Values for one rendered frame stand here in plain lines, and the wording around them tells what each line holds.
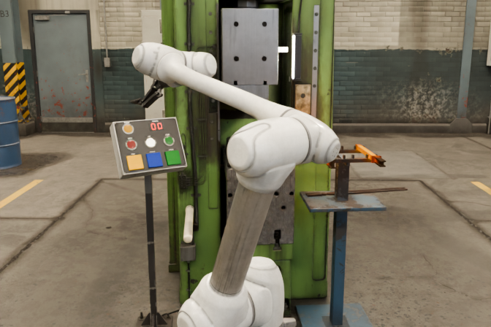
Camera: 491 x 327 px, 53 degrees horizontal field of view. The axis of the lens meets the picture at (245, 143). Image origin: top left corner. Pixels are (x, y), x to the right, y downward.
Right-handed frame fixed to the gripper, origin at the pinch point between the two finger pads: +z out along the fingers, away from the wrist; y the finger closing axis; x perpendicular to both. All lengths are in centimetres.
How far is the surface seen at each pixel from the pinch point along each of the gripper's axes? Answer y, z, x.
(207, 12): 68, 28, -56
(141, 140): -8, 46, -38
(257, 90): 28, 10, -82
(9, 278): -86, 196, -51
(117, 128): -3, 52, -26
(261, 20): 61, 1, -69
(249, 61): 41, 10, -73
